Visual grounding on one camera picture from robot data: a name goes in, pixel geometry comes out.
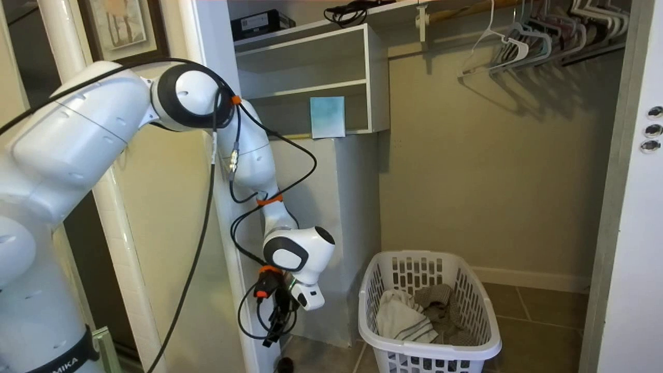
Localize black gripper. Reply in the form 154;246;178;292
262;274;303;349

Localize white closet shelf unit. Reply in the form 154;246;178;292
232;0;431;138

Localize white closet cabinet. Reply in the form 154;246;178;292
251;133;383;350

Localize white striped towel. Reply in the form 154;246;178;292
373;288;440;346

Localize white plastic laundry basket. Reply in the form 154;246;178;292
355;248;504;373

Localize gray crumpled cloth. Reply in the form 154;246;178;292
412;282;486;349

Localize light green board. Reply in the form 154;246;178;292
90;324;123;373

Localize light blue card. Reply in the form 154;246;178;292
306;93;348;140

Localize black box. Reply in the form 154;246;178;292
229;8;285;42

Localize white sliding closet door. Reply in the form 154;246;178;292
577;0;663;373

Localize wooden closet rod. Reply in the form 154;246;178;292
427;0;528;25

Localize bunch of clothes hangers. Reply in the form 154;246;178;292
457;0;631;78

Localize orange cable clip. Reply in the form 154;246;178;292
255;263;284;301

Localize black coiled cables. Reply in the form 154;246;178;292
321;0;399;29

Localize wooden picture frame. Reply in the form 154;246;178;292
76;0;172;64

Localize white rod bracket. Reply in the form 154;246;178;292
412;5;433;46

